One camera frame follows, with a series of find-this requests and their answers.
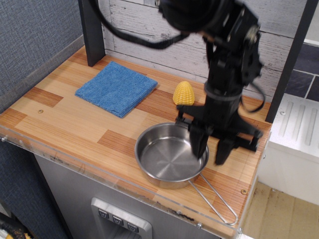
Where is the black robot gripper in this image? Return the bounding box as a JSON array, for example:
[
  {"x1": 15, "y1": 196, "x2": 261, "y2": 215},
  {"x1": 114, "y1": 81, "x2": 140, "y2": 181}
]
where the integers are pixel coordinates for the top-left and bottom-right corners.
[{"x1": 176, "y1": 95, "x2": 263, "y2": 165}]

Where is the stainless steel pot with handle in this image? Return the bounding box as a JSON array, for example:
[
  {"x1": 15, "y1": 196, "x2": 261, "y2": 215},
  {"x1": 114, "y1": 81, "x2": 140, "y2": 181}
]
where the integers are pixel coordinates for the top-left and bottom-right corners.
[{"x1": 134, "y1": 121, "x2": 239, "y2": 226}]

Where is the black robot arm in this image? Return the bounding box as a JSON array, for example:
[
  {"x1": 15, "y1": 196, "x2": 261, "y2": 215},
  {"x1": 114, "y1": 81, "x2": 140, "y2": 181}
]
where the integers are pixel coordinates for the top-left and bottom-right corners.
[{"x1": 159, "y1": 0, "x2": 263, "y2": 165}]

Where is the yellow toy corn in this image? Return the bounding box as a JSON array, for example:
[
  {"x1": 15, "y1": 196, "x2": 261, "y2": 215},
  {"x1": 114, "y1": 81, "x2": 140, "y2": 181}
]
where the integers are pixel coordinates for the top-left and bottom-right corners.
[{"x1": 172, "y1": 81, "x2": 195, "y2": 106}]

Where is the white ribbed cabinet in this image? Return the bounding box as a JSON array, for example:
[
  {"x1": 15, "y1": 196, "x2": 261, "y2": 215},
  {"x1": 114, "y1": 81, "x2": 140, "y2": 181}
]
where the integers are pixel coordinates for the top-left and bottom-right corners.
[{"x1": 258, "y1": 94, "x2": 319, "y2": 204}]

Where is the blue folded cloth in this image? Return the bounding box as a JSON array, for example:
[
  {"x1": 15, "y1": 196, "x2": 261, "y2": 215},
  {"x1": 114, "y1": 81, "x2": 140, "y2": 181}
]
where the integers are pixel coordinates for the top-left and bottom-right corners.
[{"x1": 75, "y1": 61, "x2": 158, "y2": 119}]

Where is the silver button panel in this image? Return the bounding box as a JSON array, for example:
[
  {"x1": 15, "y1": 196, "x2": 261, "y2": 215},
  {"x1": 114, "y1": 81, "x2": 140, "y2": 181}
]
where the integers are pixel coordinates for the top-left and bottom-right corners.
[{"x1": 91, "y1": 197, "x2": 153, "y2": 239}]

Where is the clear acrylic table edge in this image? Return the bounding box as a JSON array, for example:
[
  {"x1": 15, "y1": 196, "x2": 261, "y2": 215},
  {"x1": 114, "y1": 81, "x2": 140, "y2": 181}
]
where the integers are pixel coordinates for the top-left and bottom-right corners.
[{"x1": 0, "y1": 126, "x2": 242, "y2": 239}]

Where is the yellow object bottom left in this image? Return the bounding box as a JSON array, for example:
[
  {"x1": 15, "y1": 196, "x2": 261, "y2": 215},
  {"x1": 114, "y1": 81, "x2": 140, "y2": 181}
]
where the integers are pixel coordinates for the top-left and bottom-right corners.
[{"x1": 0, "y1": 220, "x2": 31, "y2": 239}]

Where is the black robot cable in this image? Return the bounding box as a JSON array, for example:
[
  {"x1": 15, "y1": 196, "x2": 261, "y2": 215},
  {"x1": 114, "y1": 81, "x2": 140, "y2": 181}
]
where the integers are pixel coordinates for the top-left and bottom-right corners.
[{"x1": 86, "y1": 0, "x2": 190, "y2": 50}]

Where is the dark right frame post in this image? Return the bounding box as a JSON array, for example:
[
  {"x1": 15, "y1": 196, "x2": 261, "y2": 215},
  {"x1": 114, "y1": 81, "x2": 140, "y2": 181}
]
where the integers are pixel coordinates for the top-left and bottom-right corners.
[{"x1": 265, "y1": 0, "x2": 319, "y2": 123}]

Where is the dark frame post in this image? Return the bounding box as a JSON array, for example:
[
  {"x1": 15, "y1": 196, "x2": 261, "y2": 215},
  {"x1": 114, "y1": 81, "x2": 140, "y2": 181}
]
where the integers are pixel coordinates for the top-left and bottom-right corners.
[
  {"x1": 78, "y1": 0, "x2": 105, "y2": 67},
  {"x1": 265, "y1": 0, "x2": 319, "y2": 123}
]

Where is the dark left frame post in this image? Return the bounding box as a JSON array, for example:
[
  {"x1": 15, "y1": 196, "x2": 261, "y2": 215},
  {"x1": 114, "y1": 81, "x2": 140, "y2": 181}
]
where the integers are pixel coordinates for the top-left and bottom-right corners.
[{"x1": 78, "y1": 0, "x2": 105, "y2": 67}]

